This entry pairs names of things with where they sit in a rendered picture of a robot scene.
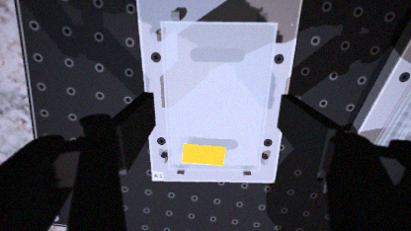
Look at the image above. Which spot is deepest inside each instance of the white multi-well plate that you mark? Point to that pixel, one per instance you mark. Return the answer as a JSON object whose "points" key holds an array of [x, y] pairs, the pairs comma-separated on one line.
{"points": [[398, 124]]}

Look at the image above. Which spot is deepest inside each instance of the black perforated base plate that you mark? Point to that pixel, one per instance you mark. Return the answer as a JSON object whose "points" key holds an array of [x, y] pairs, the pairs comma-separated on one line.
{"points": [[83, 57]]}

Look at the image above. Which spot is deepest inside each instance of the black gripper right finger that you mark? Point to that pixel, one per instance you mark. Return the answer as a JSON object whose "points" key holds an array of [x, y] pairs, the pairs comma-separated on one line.
{"points": [[361, 196]]}

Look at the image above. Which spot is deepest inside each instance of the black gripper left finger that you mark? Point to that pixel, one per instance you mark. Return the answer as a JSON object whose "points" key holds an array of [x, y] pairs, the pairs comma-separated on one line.
{"points": [[36, 181]]}

